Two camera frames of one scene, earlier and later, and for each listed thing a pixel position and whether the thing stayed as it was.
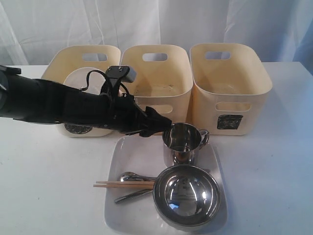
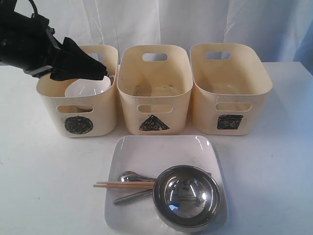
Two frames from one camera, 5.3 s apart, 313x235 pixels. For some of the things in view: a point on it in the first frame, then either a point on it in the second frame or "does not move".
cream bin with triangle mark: [164, 78] does not move
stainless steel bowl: [187, 197] does not move
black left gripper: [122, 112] to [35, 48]
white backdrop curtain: [30, 30] does not move
